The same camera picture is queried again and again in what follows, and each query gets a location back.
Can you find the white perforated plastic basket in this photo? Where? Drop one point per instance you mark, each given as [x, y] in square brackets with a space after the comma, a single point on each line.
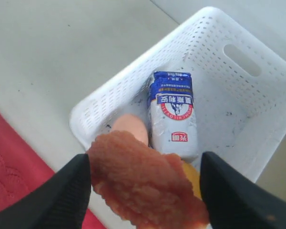
[239, 90]

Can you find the yellow lemon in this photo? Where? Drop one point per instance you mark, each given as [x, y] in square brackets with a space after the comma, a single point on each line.
[194, 177]

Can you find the blue white milk carton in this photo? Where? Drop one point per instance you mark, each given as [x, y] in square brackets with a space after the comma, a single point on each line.
[172, 117]

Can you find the brown egg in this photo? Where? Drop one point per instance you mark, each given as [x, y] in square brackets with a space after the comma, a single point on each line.
[133, 125]

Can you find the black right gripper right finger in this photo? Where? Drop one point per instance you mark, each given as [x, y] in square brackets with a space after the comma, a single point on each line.
[234, 202]

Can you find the red table cloth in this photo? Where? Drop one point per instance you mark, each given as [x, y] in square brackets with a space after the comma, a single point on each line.
[22, 171]

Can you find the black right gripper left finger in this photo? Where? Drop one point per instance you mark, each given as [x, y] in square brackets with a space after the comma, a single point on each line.
[60, 203]

